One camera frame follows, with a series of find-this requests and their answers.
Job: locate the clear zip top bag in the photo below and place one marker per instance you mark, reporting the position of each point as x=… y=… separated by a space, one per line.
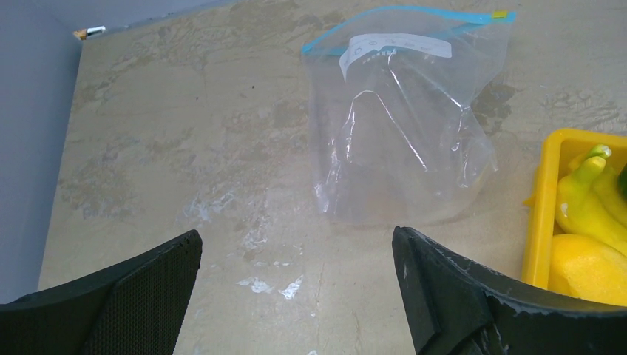
x=392 y=134

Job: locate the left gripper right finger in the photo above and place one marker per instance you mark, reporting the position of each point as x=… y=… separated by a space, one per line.
x=455 y=305

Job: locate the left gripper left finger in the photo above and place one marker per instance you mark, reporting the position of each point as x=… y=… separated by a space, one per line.
x=133 y=307

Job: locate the yellow plastic tray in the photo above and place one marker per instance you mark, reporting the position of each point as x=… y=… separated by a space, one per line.
x=558 y=149

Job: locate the yellow lemon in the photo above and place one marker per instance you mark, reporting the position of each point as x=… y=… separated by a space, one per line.
x=582 y=267

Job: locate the yellow banana bunch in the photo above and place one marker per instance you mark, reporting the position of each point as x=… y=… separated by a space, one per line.
x=591 y=199

